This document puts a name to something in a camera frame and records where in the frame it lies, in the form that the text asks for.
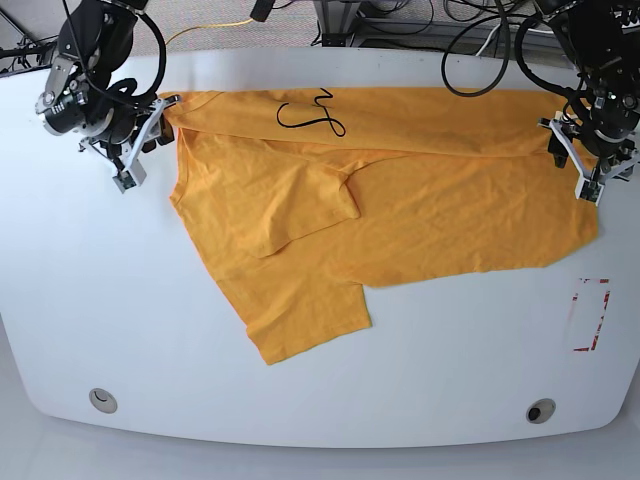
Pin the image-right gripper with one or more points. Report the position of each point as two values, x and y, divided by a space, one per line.
600 152

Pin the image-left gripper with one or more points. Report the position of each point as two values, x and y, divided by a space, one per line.
126 137

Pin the orange T-shirt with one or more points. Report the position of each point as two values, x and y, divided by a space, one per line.
298 200

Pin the red tape rectangle marking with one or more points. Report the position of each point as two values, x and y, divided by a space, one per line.
587 313

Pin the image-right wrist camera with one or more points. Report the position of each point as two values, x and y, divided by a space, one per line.
589 190

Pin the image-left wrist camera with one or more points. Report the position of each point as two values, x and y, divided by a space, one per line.
128 179

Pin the aluminium frame stand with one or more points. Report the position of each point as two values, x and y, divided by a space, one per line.
411 25

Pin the right table cable grommet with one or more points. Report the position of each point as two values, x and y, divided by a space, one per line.
540 411

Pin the table cable grommet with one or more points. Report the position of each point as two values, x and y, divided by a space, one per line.
103 401
540 411

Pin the left table cable grommet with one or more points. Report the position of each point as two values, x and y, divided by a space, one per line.
103 401

